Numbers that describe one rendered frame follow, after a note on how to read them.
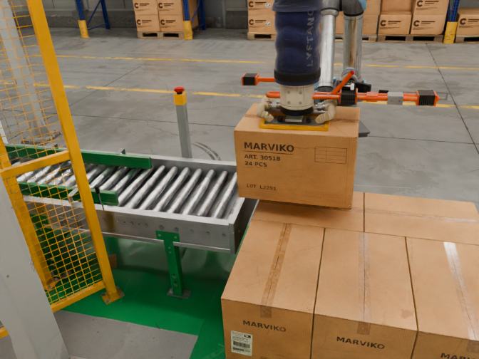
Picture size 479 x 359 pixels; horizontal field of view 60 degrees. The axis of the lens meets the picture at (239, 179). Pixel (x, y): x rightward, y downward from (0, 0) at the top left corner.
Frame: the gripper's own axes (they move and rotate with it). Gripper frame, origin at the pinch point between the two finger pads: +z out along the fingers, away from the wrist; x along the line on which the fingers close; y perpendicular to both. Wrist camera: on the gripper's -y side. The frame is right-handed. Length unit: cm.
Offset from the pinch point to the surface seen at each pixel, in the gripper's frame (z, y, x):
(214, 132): -210, 146, -120
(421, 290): 57, -36, -65
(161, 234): 36, 96, -72
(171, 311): 48, 91, -119
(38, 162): 58, 141, -19
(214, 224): 36, 64, -61
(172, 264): 35, 92, -94
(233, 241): 36, 54, -70
